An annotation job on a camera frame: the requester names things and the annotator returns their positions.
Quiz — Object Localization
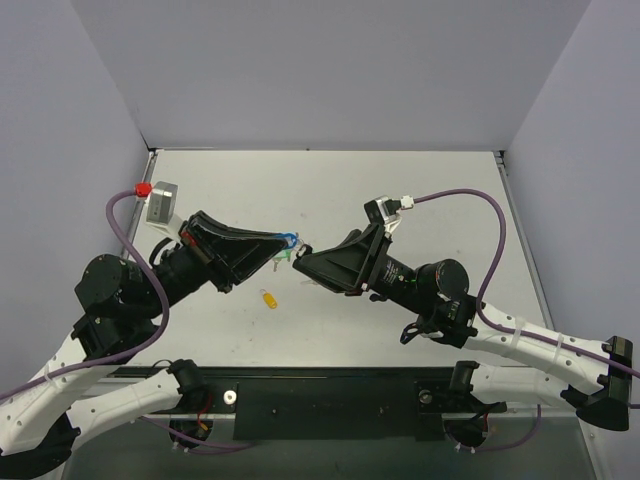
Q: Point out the green key tag left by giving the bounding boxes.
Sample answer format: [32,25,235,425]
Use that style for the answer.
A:
[272,249,293,272]

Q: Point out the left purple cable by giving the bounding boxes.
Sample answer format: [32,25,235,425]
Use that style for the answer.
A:
[0,181,256,455]

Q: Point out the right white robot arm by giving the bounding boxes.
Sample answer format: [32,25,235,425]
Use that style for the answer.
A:
[293,225,632,431]

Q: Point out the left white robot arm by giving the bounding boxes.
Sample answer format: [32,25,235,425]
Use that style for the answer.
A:
[1,211,291,479]

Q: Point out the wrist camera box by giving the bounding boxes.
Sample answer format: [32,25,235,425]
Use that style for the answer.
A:
[364,196,402,236]
[145,181,182,239]

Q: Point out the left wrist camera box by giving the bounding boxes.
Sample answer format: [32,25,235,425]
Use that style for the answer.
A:
[145,181,182,239]

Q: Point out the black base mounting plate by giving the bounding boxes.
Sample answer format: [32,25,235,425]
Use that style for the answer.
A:
[139,366,506,444]

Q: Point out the yellow key tag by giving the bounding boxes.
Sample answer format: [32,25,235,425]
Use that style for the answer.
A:
[260,290,278,309]

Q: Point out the blue key tag with ring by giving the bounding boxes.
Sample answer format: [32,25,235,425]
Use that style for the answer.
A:
[277,232,299,250]

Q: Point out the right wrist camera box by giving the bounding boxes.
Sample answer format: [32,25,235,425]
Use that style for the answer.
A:
[364,196,402,236]

